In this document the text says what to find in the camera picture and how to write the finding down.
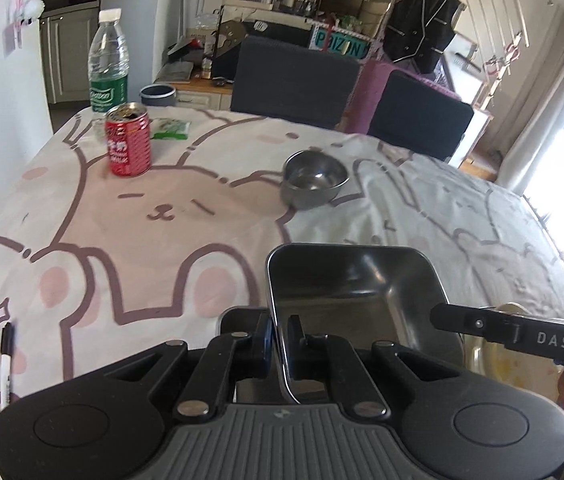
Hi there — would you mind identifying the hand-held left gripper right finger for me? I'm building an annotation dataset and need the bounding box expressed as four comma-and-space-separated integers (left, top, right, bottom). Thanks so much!
287, 314, 455, 420

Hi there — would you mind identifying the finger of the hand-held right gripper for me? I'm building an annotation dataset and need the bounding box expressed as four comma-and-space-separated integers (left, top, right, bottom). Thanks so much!
430, 303, 518, 351

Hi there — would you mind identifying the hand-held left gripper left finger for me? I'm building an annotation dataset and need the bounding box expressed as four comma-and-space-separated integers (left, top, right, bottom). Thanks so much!
107, 313, 273, 422

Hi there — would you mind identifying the cream ceramic bowl with handles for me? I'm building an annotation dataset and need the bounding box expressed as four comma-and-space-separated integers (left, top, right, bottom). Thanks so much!
462, 302, 564, 403

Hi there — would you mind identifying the square steel tray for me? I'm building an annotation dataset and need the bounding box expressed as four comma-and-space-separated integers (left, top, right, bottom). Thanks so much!
265, 243, 464, 405

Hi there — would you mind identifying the bear printed tablecloth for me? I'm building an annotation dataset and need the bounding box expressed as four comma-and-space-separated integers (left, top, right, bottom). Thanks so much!
0, 105, 564, 480

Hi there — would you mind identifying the round steel bowl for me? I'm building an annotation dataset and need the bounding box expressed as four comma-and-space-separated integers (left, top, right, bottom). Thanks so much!
281, 150, 350, 211

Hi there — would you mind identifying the dark grey chair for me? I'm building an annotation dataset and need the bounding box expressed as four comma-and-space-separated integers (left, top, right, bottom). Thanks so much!
230, 35, 361, 131
366, 70, 475, 162

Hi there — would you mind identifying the grey curtain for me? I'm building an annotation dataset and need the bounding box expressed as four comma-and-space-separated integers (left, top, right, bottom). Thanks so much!
494, 15, 564, 196

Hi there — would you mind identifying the green snack packet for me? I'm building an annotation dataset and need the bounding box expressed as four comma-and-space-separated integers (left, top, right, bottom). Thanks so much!
150, 117, 191, 141

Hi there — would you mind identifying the red drink can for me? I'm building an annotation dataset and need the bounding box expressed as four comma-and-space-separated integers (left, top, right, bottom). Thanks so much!
105, 102, 152, 177

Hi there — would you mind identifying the purple cloth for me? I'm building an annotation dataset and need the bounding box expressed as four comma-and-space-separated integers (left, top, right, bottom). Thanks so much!
349, 59, 463, 136

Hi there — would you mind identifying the black and white marker pen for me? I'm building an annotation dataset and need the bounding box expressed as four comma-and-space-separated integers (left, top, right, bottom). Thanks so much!
0, 322, 15, 413

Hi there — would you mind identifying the grey trash bin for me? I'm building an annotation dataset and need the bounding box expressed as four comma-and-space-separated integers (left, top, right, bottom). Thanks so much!
139, 84, 177, 108

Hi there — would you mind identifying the teal lettered sign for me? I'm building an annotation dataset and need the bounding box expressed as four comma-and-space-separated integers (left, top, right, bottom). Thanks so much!
308, 27, 370, 63

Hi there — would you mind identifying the black jacket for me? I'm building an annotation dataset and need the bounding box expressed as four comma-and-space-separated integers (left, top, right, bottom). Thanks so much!
383, 0, 467, 75

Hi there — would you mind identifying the clear water bottle green label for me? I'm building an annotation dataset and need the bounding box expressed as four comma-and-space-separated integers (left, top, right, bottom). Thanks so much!
88, 8, 129, 116

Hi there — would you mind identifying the white pompom ornament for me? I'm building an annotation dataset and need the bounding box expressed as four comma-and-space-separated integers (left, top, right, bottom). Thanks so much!
21, 0, 44, 25

